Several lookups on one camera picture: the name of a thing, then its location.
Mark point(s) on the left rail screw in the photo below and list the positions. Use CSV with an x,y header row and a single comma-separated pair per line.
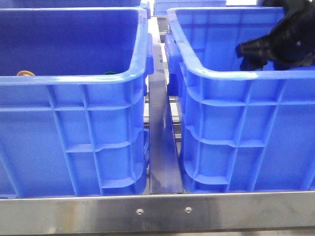
x,y
139,211

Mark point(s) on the blue plastic crate right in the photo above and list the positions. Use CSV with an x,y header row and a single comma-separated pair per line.
x,y
242,131

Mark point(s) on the blue plastic crate left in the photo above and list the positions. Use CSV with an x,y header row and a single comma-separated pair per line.
x,y
70,130

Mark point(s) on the blue crate rear left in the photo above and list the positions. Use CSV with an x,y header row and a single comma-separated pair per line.
x,y
73,3

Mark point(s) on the rail screw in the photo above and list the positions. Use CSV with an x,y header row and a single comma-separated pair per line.
x,y
188,209
139,211

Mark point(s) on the blue crate rear right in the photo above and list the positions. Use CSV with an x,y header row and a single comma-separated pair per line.
x,y
161,6

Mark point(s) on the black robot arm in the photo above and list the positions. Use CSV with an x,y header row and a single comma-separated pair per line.
x,y
289,6

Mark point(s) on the yellow push button switch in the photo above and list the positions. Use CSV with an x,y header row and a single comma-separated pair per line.
x,y
25,73

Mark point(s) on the right rail screw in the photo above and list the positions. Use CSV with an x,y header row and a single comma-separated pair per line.
x,y
188,209

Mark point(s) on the blue plastic crate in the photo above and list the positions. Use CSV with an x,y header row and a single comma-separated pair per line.
x,y
70,130
242,131

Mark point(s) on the green push button switch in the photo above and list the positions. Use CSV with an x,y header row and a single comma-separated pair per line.
x,y
110,73

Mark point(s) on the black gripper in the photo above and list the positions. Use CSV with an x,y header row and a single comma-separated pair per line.
x,y
289,45

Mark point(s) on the stainless steel front rail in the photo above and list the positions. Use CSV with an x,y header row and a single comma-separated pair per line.
x,y
162,213

